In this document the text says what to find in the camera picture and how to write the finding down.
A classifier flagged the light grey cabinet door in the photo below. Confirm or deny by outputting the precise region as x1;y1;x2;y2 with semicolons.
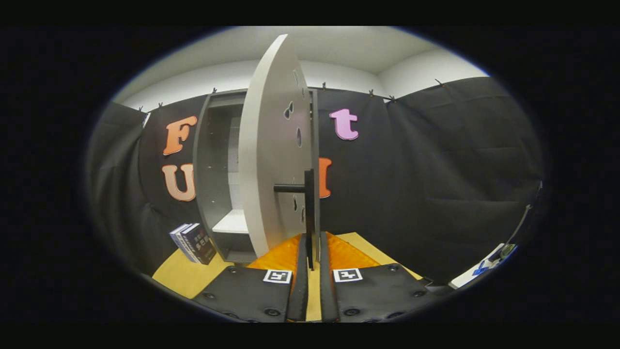
238;34;318;258

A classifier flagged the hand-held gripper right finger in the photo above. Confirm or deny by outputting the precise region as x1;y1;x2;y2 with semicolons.
320;231;434;323

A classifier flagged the grey cabinet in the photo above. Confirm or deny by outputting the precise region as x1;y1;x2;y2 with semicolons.
193;89;320;265

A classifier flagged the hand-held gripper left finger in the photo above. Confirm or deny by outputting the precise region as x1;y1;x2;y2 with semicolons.
191;234;309;323

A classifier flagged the white side table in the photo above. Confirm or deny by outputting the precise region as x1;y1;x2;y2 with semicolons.
448;242;519;290

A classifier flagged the black door handle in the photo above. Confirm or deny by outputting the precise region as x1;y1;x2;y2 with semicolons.
274;169;316;271

